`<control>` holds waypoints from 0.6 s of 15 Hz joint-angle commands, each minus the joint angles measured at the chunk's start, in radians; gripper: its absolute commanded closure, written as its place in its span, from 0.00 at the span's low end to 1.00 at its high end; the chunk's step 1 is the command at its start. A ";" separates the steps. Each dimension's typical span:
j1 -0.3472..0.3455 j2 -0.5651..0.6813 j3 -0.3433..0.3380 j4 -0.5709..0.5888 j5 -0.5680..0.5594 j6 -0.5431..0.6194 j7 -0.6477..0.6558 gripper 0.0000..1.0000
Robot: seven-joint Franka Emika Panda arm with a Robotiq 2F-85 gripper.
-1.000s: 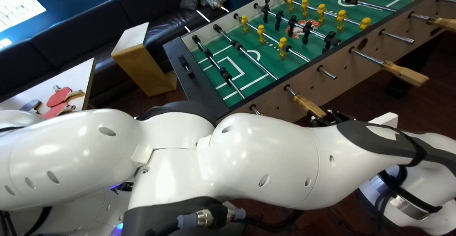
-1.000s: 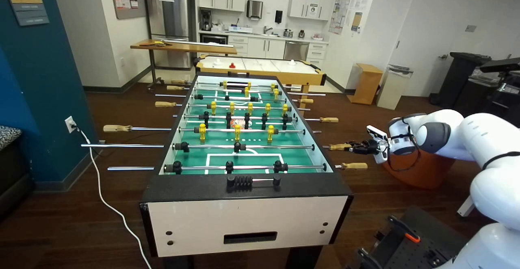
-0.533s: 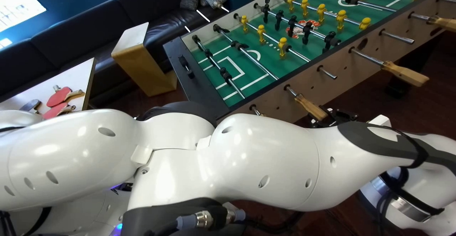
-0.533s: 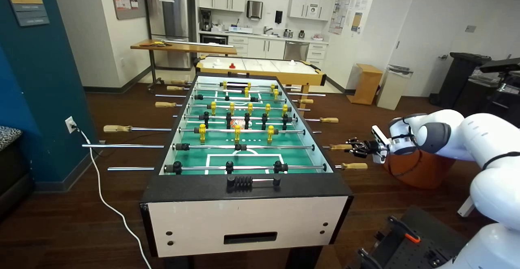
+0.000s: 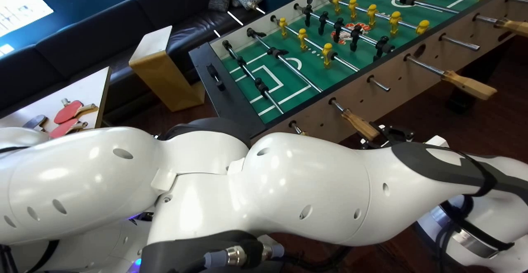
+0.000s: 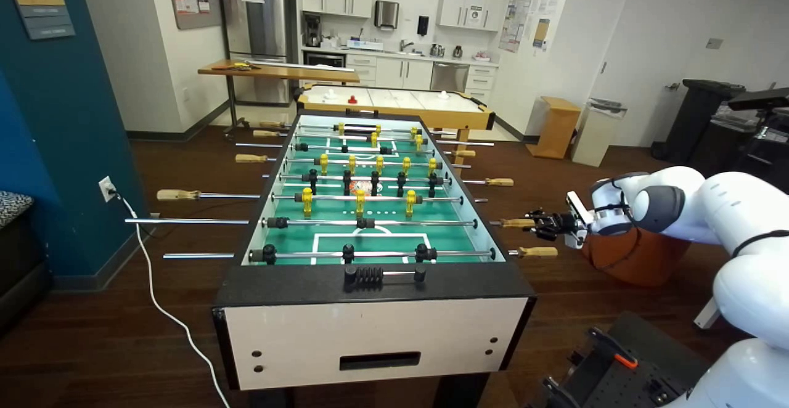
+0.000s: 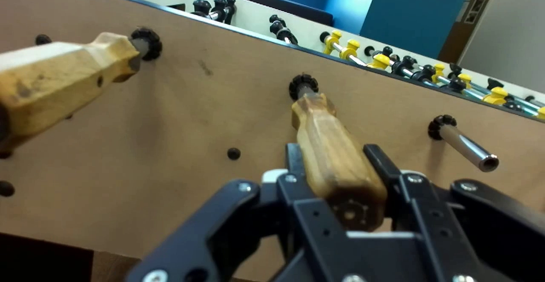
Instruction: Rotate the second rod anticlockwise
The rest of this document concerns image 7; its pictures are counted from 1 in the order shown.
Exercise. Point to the rod with black figures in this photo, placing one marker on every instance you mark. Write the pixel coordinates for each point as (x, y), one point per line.
(402, 65)

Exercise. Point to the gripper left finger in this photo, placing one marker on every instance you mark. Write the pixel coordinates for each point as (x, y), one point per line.
(200, 235)

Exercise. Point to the chrome rod with yellow figures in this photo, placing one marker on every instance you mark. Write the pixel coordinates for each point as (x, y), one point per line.
(464, 143)

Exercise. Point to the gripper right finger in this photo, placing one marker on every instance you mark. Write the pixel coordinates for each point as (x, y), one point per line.
(494, 226)

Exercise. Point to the wall switch plates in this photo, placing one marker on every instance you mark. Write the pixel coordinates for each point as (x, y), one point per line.
(472, 8)

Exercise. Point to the wooden foosball table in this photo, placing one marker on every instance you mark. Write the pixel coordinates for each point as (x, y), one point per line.
(191, 116)

